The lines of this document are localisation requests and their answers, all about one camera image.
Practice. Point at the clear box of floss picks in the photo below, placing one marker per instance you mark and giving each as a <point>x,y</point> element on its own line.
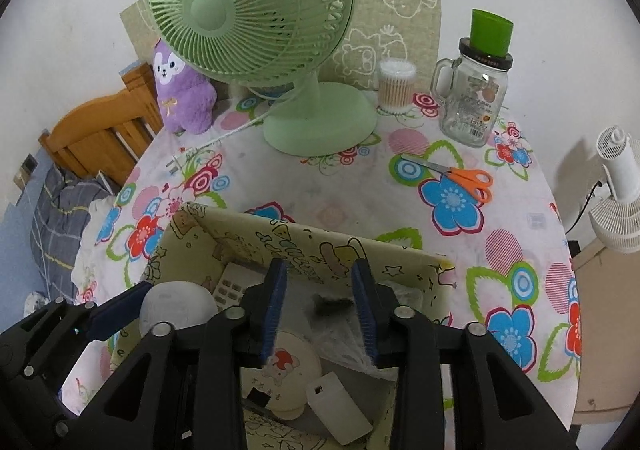
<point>338,339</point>

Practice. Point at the white standing fan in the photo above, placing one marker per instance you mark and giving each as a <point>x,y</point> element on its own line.
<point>615,220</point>

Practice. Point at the purple plush toy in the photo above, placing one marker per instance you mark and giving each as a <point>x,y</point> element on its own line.
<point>185,97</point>

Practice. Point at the floral tablecloth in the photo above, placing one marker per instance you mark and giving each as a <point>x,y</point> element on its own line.
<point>511,262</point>

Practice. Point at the green plastic cup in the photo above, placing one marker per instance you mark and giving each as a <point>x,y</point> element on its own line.
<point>490,33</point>

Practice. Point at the green desk fan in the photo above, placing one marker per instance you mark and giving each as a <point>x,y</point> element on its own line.
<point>272,43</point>

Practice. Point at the plaid blue bedding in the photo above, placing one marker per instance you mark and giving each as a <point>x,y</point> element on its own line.
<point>60,216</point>

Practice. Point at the orange handled scissors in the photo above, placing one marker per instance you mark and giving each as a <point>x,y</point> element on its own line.
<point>476,182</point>

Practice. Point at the glass mason jar mug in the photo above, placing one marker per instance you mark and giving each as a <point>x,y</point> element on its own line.
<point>469,91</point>

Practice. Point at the beige door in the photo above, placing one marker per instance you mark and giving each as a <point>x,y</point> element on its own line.
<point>609,294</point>

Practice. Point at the round cartoon pocket mirror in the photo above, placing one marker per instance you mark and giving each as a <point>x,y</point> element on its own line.
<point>280,385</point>

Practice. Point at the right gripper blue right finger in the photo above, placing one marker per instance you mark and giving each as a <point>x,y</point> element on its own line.
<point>495,404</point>

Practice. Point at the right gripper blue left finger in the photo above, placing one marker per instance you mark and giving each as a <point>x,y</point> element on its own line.
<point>240,337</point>

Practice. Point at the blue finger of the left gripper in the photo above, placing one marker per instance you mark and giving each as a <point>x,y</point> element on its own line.
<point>109,318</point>

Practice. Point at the white remote control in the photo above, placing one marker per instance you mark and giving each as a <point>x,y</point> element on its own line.
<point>233,283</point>

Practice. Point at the white oval earbuds case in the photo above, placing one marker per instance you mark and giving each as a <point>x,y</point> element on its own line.
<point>181,304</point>

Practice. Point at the cotton swab container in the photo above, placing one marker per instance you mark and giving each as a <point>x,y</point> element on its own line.
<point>396,82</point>

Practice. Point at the cartoon patterned wall board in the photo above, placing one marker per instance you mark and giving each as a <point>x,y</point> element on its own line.
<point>379,29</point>

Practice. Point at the yellow cartoon storage box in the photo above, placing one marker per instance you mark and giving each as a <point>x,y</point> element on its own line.
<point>199,241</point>

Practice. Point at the wooden chair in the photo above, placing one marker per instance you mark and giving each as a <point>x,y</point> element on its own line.
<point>108,135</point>

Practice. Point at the small white charger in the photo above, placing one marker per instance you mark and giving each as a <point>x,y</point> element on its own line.
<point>336,409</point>

